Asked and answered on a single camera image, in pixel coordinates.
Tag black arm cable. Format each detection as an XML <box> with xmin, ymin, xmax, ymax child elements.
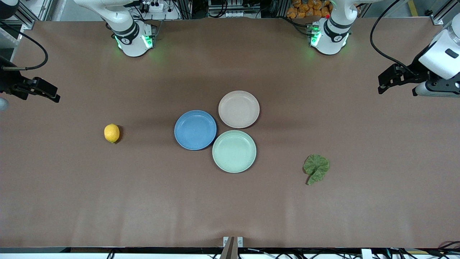
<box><xmin>0</xmin><ymin>21</ymin><xmax>49</xmax><ymax>71</ymax></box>
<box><xmin>370</xmin><ymin>0</ymin><xmax>417</xmax><ymax>74</ymax></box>

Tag silver aluminium frame rail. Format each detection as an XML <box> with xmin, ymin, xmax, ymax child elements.
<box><xmin>429</xmin><ymin>0</ymin><xmax>460</xmax><ymax>26</ymax></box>
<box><xmin>14</xmin><ymin>0</ymin><xmax>37</xmax><ymax>31</ymax></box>

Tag pale green round plate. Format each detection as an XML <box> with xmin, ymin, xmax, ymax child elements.
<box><xmin>212</xmin><ymin>130</ymin><xmax>257</xmax><ymax>173</ymax></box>

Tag green lettuce leaf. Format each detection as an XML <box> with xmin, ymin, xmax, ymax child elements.
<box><xmin>303</xmin><ymin>154</ymin><xmax>330</xmax><ymax>186</ymax></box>

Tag metal bracket with brown post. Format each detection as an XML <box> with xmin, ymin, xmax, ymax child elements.
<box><xmin>223</xmin><ymin>236</ymin><xmax>244</xmax><ymax>259</ymax></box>

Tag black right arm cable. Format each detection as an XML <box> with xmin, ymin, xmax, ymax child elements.
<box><xmin>0</xmin><ymin>21</ymin><xmax>49</xmax><ymax>71</ymax></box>

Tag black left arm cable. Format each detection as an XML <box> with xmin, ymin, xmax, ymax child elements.
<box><xmin>370</xmin><ymin>0</ymin><xmax>417</xmax><ymax>74</ymax></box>

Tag blue round plate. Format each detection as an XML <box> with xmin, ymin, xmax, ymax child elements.
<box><xmin>174</xmin><ymin>110</ymin><xmax>217</xmax><ymax>150</ymax></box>

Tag pale beige round plate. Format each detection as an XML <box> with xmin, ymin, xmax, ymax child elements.
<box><xmin>218</xmin><ymin>90</ymin><xmax>260</xmax><ymax>129</ymax></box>

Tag white power strip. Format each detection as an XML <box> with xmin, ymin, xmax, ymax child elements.
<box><xmin>141</xmin><ymin>1</ymin><xmax>165</xmax><ymax>13</ymax></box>
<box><xmin>208</xmin><ymin>4</ymin><xmax>261</xmax><ymax>18</ymax></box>

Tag orange snack bags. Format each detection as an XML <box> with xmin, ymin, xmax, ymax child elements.
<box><xmin>286</xmin><ymin>0</ymin><xmax>331</xmax><ymax>18</ymax></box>

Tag yellow lemon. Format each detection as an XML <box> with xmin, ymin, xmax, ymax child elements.
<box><xmin>104</xmin><ymin>123</ymin><xmax>120</xmax><ymax>144</ymax></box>

